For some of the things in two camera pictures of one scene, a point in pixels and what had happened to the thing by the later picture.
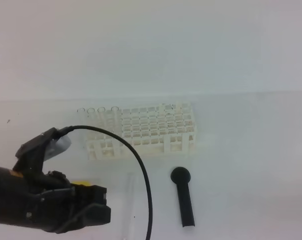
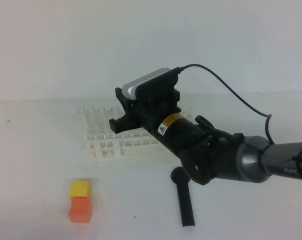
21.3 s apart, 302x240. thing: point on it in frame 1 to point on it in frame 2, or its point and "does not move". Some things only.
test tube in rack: (90, 117) does not move
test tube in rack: (101, 114) does not move
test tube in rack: (114, 112) does not move
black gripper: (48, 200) to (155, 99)
